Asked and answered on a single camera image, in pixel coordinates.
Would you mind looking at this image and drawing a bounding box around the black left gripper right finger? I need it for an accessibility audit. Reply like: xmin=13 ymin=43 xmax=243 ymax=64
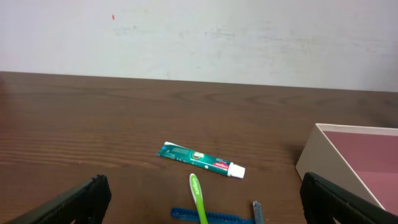
xmin=300 ymin=172 xmax=397 ymax=224

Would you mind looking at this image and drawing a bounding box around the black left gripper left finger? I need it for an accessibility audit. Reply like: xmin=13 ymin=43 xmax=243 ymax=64
xmin=7 ymin=175 xmax=111 ymax=224

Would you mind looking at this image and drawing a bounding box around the pink cardboard box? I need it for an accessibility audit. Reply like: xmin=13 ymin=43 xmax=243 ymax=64
xmin=295 ymin=123 xmax=397 ymax=214

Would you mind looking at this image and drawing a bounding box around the green Colgate toothpaste tube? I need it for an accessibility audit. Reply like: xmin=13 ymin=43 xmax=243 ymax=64
xmin=157 ymin=142 xmax=246 ymax=179

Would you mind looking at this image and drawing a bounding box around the green Colgate toothbrush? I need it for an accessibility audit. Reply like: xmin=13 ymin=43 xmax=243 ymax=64
xmin=189 ymin=173 xmax=208 ymax=224

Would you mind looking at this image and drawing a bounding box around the blue disposable razor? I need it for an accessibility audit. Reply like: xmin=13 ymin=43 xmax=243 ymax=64
xmin=170 ymin=200 xmax=264 ymax=224

